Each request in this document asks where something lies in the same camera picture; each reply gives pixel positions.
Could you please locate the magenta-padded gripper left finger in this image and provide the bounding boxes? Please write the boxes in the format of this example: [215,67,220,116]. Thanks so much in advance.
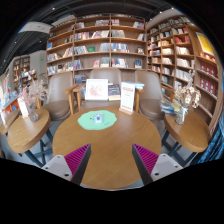
[41,143,92,186]

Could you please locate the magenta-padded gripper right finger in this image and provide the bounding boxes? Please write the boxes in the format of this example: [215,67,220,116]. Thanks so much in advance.
[131,143,184,186]

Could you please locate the transparent grey computer mouse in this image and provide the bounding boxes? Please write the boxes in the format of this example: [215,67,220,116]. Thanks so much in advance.
[93,112,105,124]

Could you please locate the green blob-shaped mouse pad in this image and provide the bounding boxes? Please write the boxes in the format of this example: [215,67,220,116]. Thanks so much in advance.
[77,109,118,131]

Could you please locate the round wooden side table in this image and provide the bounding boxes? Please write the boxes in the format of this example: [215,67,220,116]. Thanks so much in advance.
[7,107,54,168]
[161,109,213,158]

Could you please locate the glass vase dried flowers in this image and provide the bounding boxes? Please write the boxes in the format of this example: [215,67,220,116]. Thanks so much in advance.
[173,69,203,126]
[18,79,46,124]

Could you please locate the brown padded wooden armchair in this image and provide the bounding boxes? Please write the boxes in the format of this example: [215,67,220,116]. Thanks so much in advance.
[64,68,146,116]
[43,70,76,122]
[134,69,174,121]

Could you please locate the white red sign wooden base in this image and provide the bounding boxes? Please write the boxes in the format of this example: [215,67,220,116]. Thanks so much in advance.
[118,81,137,116]

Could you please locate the person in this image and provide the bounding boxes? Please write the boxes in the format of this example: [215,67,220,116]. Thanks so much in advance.
[199,123,224,164]

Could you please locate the white framed floral picture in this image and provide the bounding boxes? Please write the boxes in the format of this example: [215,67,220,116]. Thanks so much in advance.
[84,78,110,102]

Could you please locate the blue cover book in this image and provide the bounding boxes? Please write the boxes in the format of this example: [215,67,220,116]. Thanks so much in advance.
[107,83,122,102]

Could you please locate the small white table sign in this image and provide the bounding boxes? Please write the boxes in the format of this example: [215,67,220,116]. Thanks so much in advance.
[17,96,29,119]

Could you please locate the distant wooden bookshelf unit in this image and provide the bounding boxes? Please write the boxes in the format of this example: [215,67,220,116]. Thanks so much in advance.
[11,54,48,91]

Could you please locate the wide wooden bookshelf unit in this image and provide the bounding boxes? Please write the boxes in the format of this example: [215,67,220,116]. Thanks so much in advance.
[44,13,148,84]

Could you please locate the yellow poster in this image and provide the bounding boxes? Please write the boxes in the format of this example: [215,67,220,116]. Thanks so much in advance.
[195,31,215,57]

